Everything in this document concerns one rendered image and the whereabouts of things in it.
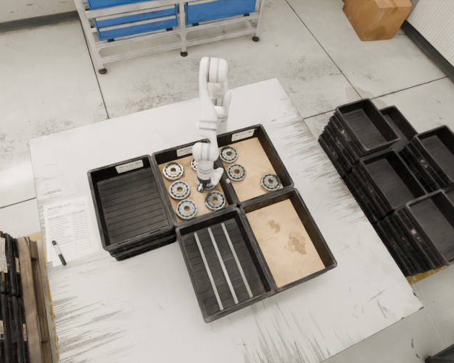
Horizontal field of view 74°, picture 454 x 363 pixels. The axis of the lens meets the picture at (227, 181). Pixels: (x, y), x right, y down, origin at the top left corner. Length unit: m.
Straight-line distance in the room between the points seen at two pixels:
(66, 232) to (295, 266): 1.11
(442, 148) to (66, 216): 2.49
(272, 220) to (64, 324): 1.02
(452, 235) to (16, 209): 2.98
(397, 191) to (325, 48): 1.98
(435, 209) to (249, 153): 1.31
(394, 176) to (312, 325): 1.34
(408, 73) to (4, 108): 4.02
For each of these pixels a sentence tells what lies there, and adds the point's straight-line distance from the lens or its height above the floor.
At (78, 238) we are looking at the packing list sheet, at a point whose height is 0.70.
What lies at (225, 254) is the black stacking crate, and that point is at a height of 0.83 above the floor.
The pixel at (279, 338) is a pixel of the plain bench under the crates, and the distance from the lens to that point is 1.52.
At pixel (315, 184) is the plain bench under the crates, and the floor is 0.70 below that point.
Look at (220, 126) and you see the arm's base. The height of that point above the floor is 0.81.
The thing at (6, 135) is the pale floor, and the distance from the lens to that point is 3.14.
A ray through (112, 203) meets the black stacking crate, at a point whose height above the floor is 0.83.
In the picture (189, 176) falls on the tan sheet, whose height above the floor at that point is 0.83.
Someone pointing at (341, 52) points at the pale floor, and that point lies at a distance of 3.83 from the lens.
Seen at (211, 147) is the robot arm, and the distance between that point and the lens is 1.18.
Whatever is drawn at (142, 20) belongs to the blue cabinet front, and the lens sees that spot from 3.09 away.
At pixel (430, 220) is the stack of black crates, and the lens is 2.30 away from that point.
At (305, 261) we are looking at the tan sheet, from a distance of 1.46.
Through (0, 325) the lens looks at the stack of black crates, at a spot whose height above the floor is 0.41.
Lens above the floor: 2.18
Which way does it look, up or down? 62 degrees down
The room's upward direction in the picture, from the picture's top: 9 degrees clockwise
